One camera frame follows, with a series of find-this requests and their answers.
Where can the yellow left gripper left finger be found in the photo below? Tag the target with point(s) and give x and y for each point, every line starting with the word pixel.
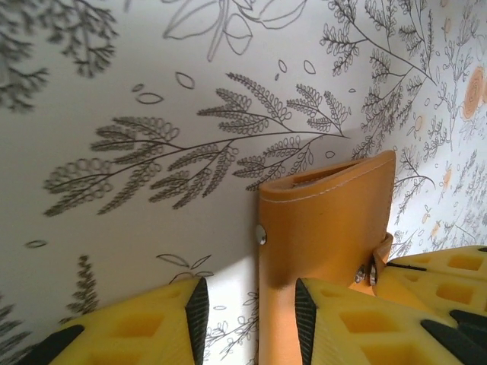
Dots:
pixel 144 331

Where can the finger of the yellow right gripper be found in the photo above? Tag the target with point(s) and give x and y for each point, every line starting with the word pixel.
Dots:
pixel 437 260
pixel 418 292

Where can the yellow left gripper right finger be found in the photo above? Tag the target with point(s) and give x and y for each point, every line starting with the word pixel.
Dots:
pixel 361 334

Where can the orange leather card holder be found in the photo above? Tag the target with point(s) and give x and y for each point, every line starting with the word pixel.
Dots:
pixel 327 228

